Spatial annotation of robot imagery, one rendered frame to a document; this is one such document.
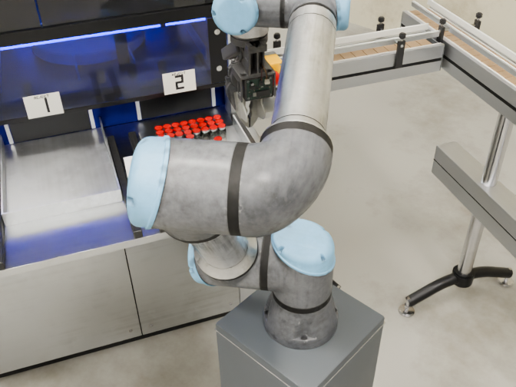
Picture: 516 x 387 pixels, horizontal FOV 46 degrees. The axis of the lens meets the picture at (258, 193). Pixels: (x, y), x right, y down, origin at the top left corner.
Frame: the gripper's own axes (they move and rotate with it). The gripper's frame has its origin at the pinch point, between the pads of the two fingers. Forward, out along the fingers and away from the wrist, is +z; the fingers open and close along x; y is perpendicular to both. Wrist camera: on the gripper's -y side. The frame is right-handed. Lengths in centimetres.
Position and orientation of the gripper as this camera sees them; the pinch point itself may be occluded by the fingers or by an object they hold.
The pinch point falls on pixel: (248, 119)
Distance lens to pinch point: 128.7
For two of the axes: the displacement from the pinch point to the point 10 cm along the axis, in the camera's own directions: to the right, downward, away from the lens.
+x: 9.5, -2.1, 2.5
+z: 0.1, 7.8, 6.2
